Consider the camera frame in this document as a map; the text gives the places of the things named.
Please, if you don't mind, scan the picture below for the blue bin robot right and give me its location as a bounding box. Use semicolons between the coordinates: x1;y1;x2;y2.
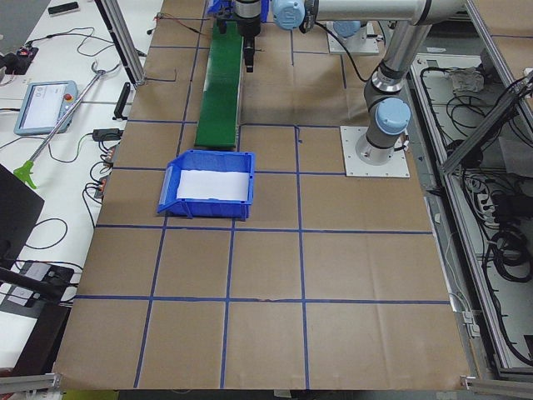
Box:
157;150;256;220

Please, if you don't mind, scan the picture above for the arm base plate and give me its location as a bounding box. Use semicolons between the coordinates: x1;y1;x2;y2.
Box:
326;20;379;56
340;126;410;178

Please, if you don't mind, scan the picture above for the black power adapter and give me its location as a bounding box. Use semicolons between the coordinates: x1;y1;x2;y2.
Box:
92;128;123;142

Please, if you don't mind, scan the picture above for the white foam pad right bin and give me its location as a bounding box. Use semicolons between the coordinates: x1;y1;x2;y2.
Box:
177;170;249;201

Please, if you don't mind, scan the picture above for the teach pendant tablet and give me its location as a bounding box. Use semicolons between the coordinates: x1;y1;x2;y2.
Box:
13;80;78;136

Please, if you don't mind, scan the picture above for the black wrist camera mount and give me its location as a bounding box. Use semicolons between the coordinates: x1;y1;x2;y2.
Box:
215;0;234;35

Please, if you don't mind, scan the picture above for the aluminium frame post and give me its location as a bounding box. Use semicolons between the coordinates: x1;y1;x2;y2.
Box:
95;0;146;88

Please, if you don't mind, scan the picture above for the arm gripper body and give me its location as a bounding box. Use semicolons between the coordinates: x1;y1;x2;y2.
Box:
233;0;262;44

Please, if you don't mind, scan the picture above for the blue bin robot left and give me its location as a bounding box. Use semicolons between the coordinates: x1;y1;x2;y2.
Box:
207;0;232;16

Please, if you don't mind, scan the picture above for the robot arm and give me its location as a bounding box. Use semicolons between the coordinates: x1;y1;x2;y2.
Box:
217;1;363;73
271;0;464;165

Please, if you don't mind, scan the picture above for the reacher grabber tool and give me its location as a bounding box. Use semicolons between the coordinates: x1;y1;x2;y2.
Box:
13;61;121;189

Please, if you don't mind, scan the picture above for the green conveyor belt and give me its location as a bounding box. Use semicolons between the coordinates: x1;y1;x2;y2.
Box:
195;22;242;148

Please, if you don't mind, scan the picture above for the blue bin robot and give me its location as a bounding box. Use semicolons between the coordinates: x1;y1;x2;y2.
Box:
207;0;232;16
157;150;256;220

